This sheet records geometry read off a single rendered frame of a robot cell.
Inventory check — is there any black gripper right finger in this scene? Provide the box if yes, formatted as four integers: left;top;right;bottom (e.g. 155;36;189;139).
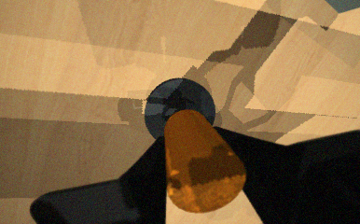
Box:
214;126;360;224

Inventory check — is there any orange knob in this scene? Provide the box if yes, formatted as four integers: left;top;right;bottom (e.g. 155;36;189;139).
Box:
164;109;245;214

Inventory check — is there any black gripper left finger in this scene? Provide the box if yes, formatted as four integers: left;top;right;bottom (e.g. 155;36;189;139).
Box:
30;136;167;224

